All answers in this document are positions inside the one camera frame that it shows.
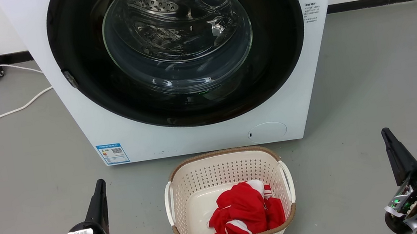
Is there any white front-load washing machine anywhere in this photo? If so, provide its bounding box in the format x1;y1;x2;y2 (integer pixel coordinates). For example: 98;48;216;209
0;0;362;179

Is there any round black glass washer door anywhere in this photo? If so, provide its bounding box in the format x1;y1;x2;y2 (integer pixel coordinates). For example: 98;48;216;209
42;0;316;145

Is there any blue energy label sticker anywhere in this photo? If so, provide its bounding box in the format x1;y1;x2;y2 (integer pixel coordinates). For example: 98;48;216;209
95;141;131;167

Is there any cream perforated laundry basket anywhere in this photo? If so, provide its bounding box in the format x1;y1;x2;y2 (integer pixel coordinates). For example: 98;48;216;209
159;141;301;234

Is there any round white filter cover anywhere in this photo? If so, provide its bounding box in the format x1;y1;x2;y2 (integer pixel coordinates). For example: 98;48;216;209
246;120;289;146

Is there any red and white garment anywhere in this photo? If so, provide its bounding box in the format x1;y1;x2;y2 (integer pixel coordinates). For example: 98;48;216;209
197;176;288;234

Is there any black baseboard strip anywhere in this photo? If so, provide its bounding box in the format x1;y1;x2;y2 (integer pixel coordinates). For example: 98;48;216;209
325;0;417;15

